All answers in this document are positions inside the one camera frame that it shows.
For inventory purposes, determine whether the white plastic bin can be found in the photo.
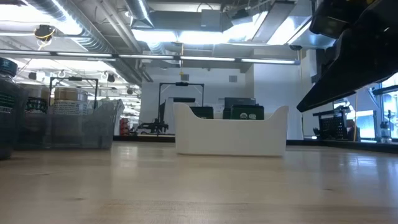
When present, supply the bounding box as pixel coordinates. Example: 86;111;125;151
172;102;290;157

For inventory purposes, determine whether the black yellow ceiling cable reel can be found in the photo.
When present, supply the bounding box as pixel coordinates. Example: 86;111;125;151
33;24;56;43

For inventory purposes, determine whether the black computer monitor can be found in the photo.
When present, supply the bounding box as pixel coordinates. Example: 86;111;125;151
224;97;257;107

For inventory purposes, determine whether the green-lid glass spice jar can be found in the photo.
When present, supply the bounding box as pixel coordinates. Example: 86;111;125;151
0;57;20;159

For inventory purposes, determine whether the white angled panel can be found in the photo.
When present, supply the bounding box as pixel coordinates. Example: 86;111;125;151
354;85;379;112

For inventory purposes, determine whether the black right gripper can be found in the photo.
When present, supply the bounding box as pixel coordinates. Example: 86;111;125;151
296;0;398;113

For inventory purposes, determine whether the black aluminium table frame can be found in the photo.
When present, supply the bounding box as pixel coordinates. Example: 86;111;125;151
113;134;398;154

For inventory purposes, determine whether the tan-lid jar white label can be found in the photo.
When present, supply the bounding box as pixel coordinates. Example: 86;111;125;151
52;87;90;139

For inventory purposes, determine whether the long ceiling light strip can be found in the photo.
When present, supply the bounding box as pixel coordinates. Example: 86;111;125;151
0;49;301;65

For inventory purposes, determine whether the silver round air duct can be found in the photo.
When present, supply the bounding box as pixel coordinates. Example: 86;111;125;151
126;0;155;28

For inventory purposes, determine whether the white cloth cover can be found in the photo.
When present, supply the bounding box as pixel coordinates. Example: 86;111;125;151
111;98;127;137

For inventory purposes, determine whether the tan-lid jar black label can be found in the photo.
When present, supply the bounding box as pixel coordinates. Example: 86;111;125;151
17;83;52;139

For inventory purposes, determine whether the black mesh cart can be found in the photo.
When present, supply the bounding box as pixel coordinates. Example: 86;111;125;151
312;108;348;141

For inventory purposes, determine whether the orange hanging cord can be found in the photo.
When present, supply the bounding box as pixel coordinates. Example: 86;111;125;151
179;43;185;75

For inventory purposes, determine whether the small clear bottle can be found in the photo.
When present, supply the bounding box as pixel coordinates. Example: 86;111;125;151
380;120;392;144

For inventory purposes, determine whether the red object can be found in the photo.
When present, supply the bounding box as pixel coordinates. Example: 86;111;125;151
119;118;131;137

